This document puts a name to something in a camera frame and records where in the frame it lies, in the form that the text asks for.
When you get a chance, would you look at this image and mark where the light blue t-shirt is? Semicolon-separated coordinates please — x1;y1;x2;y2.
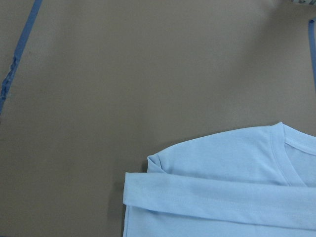
123;122;316;237

